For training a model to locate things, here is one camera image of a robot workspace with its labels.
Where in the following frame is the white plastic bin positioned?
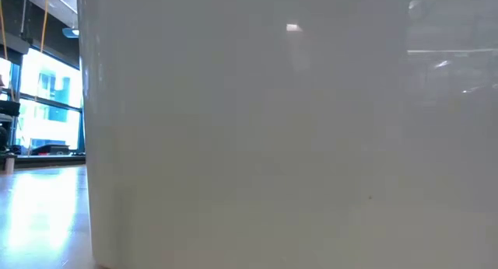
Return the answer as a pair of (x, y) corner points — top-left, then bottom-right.
(76, 0), (498, 269)

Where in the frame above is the black office chair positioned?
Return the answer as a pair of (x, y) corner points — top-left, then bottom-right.
(0, 99), (21, 155)

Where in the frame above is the black aluminium table frame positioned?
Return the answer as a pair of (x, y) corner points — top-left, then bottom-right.
(0, 155), (86, 169)

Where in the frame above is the yellow hanging cable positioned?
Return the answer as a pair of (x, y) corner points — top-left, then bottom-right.
(26, 0), (51, 155)
(0, 0), (9, 103)

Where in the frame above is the white cylindrical post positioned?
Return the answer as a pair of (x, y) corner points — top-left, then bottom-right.
(3, 154), (16, 175)

